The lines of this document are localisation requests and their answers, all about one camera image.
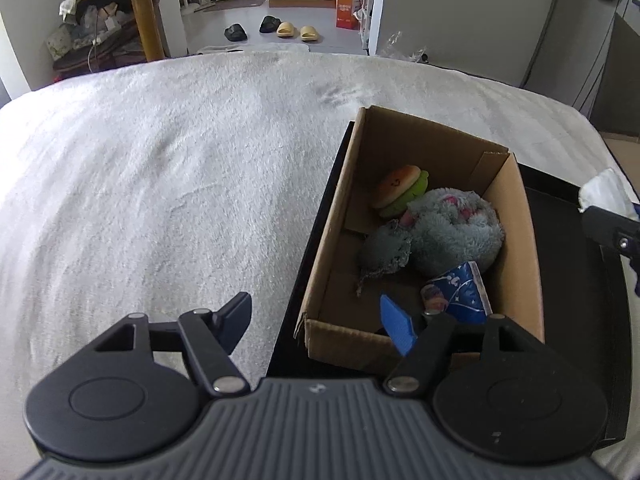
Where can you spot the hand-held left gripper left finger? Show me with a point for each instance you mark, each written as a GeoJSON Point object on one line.
{"type": "Point", "coordinates": [235, 321]}

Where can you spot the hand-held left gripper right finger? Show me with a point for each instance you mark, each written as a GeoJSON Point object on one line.
{"type": "Point", "coordinates": [395, 327]}

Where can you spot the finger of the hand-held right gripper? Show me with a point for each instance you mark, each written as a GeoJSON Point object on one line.
{"type": "Point", "coordinates": [607, 227]}

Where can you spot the white cloth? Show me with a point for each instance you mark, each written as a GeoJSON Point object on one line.
{"type": "Point", "coordinates": [605, 190]}

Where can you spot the black plastic tray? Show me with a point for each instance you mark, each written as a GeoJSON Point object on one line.
{"type": "Point", "coordinates": [565, 260]}

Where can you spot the blue tissue packet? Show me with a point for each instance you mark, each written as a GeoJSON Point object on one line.
{"type": "Point", "coordinates": [457, 292]}

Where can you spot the frayed denim fabric piece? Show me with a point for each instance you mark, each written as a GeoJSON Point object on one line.
{"type": "Point", "coordinates": [385, 252]}

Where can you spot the brown cardboard box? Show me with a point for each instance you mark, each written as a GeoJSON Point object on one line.
{"type": "Point", "coordinates": [350, 240]}

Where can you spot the burger plush toy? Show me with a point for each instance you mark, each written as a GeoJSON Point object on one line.
{"type": "Point", "coordinates": [397, 185]}

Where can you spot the grey fluffy plush toy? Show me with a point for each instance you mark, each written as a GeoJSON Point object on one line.
{"type": "Point", "coordinates": [450, 235]}

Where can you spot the white fluffy blanket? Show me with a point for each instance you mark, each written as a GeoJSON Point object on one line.
{"type": "Point", "coordinates": [150, 160]}

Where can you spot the clear plastic bag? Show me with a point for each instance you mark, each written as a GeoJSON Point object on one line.
{"type": "Point", "coordinates": [402, 47]}

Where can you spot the black slipper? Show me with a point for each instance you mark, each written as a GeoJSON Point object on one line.
{"type": "Point", "coordinates": [235, 33]}
{"type": "Point", "coordinates": [268, 23]}

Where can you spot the yellow slipper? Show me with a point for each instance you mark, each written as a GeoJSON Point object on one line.
{"type": "Point", "coordinates": [285, 29]}
{"type": "Point", "coordinates": [309, 34]}

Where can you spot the yellow wooden table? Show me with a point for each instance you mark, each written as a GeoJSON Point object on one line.
{"type": "Point", "coordinates": [145, 15]}

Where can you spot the pile of household clutter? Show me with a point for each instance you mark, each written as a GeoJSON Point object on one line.
{"type": "Point", "coordinates": [90, 35]}

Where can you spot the orange carton box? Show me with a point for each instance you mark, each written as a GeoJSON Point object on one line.
{"type": "Point", "coordinates": [346, 10]}

